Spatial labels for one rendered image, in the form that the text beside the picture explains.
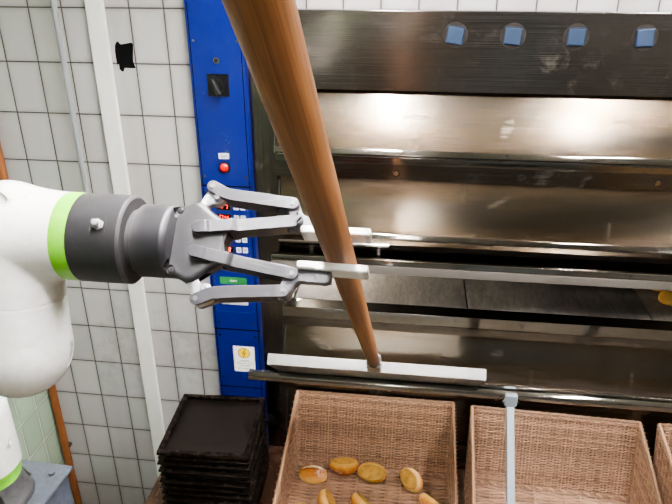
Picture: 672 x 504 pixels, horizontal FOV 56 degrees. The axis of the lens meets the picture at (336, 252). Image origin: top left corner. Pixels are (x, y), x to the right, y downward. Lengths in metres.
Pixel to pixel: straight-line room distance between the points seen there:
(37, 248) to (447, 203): 1.42
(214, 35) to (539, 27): 0.87
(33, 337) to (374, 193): 1.36
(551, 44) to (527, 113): 0.19
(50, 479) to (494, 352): 1.36
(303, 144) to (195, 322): 1.89
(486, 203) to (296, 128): 1.60
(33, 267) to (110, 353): 1.75
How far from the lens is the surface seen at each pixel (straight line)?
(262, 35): 0.29
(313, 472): 2.28
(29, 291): 0.72
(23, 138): 2.22
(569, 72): 1.86
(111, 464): 2.79
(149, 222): 0.65
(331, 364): 1.63
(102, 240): 0.65
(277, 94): 0.33
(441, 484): 2.34
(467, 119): 1.85
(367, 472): 2.29
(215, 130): 1.91
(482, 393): 1.78
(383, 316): 2.08
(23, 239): 0.69
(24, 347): 0.73
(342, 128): 1.86
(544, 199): 1.96
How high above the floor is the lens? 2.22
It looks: 25 degrees down
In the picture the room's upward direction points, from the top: straight up
